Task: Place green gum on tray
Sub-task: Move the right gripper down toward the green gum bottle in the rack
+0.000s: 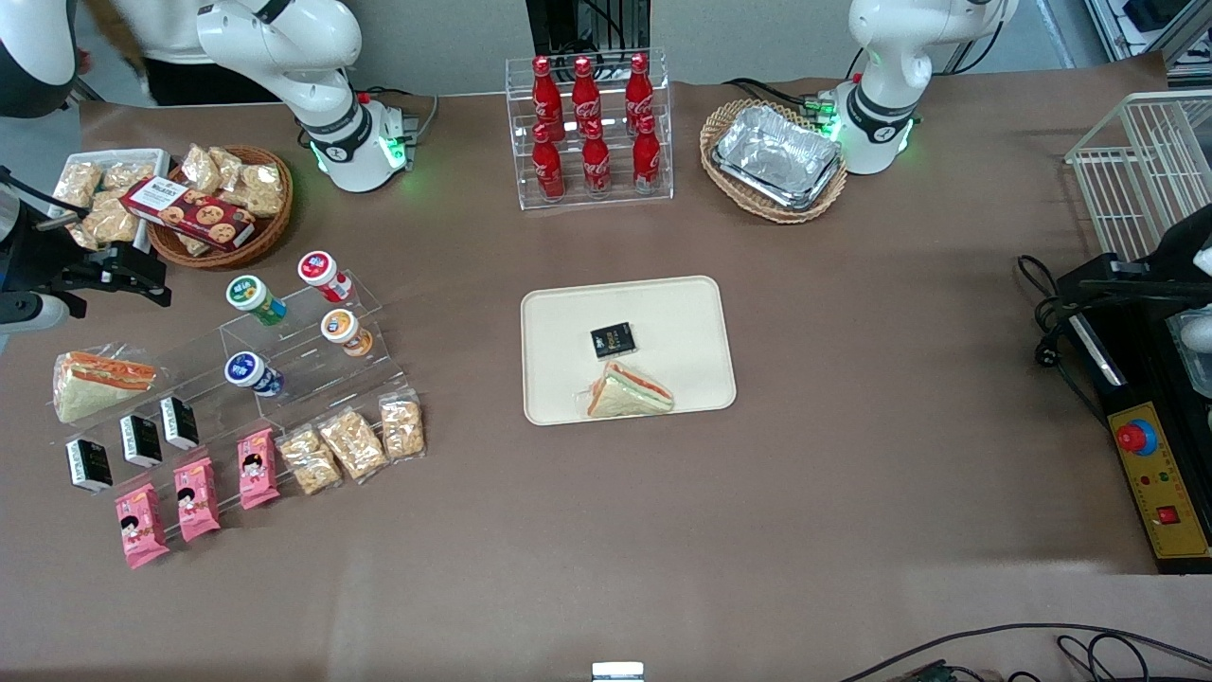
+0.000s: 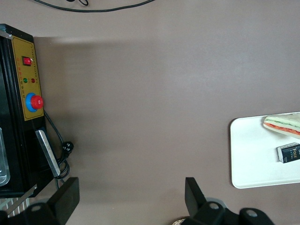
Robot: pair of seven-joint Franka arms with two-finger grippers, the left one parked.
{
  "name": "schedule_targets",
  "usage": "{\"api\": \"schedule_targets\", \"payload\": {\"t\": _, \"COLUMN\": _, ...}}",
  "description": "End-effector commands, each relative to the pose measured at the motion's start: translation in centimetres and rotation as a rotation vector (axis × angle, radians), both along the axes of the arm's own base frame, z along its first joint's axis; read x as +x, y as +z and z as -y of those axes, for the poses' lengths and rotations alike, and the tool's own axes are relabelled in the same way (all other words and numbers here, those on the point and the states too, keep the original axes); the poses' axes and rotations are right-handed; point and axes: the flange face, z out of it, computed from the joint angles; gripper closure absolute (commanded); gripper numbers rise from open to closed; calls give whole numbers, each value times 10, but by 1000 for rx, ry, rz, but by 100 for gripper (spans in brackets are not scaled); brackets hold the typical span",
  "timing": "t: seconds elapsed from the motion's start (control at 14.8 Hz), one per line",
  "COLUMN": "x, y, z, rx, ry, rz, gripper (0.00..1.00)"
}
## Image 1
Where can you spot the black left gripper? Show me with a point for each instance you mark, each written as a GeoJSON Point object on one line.
{"type": "Point", "coordinates": [1174, 254]}

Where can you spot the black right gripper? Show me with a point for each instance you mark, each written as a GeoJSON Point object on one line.
{"type": "Point", "coordinates": [38, 259]}

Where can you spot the green gum bottle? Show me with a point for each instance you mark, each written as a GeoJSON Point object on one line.
{"type": "Point", "coordinates": [254, 298]}

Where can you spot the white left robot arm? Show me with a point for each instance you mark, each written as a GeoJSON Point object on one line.
{"type": "Point", "coordinates": [900, 85]}

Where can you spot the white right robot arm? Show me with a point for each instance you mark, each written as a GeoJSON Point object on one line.
{"type": "Point", "coordinates": [284, 47]}

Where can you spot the white rectangular tray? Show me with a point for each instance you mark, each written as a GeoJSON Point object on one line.
{"type": "Point", "coordinates": [142, 158]}

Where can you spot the blue gum bottle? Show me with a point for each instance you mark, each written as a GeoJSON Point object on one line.
{"type": "Point", "coordinates": [251, 372]}

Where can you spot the red gum bottle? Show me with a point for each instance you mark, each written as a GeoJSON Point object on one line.
{"type": "Point", "coordinates": [322, 273]}

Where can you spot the orange gum bottle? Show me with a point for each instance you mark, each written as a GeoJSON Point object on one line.
{"type": "Point", "coordinates": [345, 332]}

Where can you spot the beige plastic tray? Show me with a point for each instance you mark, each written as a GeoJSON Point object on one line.
{"type": "Point", "coordinates": [663, 322]}

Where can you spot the clear cracker snack bag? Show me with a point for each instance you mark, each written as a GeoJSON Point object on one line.
{"type": "Point", "coordinates": [227, 163]}
{"type": "Point", "coordinates": [128, 176]}
{"type": "Point", "coordinates": [202, 169]}
{"type": "Point", "coordinates": [260, 189]}
{"type": "Point", "coordinates": [112, 220]}
{"type": "Point", "coordinates": [80, 237]}
{"type": "Point", "coordinates": [76, 185]}

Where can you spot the red cookie box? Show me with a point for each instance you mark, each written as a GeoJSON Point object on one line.
{"type": "Point", "coordinates": [189, 213]}

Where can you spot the wrapped triangle sandwich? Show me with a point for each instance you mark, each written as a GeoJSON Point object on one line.
{"type": "Point", "coordinates": [625, 393]}
{"type": "Point", "coordinates": [99, 384]}

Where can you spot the dark wicker basket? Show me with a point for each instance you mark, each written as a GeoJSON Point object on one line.
{"type": "Point", "coordinates": [265, 237]}

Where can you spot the small black box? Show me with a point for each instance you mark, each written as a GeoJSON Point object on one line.
{"type": "Point", "coordinates": [141, 441]}
{"type": "Point", "coordinates": [179, 423]}
{"type": "Point", "coordinates": [613, 341]}
{"type": "Point", "coordinates": [89, 465]}

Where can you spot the clear acrylic step display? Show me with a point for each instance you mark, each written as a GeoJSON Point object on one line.
{"type": "Point", "coordinates": [308, 365]}

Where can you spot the black machine yellow panel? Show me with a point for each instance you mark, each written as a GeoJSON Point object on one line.
{"type": "Point", "coordinates": [1160, 474]}

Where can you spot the pink snack pack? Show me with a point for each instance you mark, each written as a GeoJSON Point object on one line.
{"type": "Point", "coordinates": [197, 499]}
{"type": "Point", "coordinates": [141, 526]}
{"type": "Point", "coordinates": [258, 469]}

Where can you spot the clear peanut snack bag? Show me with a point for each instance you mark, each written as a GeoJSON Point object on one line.
{"type": "Point", "coordinates": [352, 445]}
{"type": "Point", "coordinates": [310, 461]}
{"type": "Point", "coordinates": [402, 428]}

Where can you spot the aluminium foil trays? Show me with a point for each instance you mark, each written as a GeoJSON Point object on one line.
{"type": "Point", "coordinates": [776, 156]}

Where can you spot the clear acrylic bottle rack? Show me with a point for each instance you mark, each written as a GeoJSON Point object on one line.
{"type": "Point", "coordinates": [511, 142]}

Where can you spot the red cola bottle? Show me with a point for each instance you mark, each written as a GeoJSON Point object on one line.
{"type": "Point", "coordinates": [545, 90]}
{"type": "Point", "coordinates": [585, 90]}
{"type": "Point", "coordinates": [639, 85]}
{"type": "Point", "coordinates": [647, 159]}
{"type": "Point", "coordinates": [548, 169]}
{"type": "Point", "coordinates": [596, 163]}

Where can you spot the light wicker basket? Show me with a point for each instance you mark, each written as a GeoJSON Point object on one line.
{"type": "Point", "coordinates": [720, 189]}

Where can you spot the small silver block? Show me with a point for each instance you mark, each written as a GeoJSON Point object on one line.
{"type": "Point", "coordinates": [617, 672]}

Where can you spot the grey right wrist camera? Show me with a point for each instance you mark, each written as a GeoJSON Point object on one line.
{"type": "Point", "coordinates": [28, 313]}

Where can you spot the aluminium frame shelving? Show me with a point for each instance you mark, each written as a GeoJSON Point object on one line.
{"type": "Point", "coordinates": [1150, 24]}

